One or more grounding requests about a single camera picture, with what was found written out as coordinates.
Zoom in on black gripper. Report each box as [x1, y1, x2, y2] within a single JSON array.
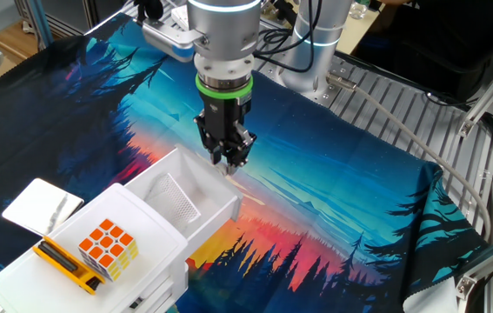
[[192, 96, 258, 170]]

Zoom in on white drawer with white handle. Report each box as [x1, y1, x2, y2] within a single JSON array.
[[123, 143, 243, 262]]

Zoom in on white plastic drawer cabinet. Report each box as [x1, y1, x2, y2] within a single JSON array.
[[0, 182, 190, 313]]

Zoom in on white mesh card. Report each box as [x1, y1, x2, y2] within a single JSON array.
[[143, 172, 203, 228]]

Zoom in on sunset forest print tablecloth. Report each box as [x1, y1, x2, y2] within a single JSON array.
[[0, 12, 490, 313]]

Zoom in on Rubik's cube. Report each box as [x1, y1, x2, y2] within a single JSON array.
[[77, 218, 140, 283]]

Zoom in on beige desk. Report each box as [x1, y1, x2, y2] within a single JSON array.
[[336, 6, 382, 56]]

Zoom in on clear plastic bottle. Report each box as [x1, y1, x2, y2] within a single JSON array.
[[349, 0, 370, 21]]

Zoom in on white digital scale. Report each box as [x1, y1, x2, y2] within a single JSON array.
[[1, 176, 85, 236]]

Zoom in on yellow black tool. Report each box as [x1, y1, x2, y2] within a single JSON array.
[[32, 236, 106, 296]]

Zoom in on black equipment case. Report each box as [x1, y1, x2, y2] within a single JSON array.
[[352, 0, 493, 103]]

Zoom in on green wrist flange ring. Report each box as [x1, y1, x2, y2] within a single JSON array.
[[194, 72, 255, 100]]

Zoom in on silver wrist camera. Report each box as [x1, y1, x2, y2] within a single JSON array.
[[141, 19, 206, 63]]

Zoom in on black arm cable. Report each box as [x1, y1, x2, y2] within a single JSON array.
[[252, 0, 323, 74]]

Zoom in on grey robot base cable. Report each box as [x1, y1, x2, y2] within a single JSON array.
[[326, 71, 493, 243]]

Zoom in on aluminium frame beam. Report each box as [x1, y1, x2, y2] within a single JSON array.
[[13, 0, 134, 43]]

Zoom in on slanted aluminium frame strut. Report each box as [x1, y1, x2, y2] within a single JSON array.
[[457, 41, 493, 138]]

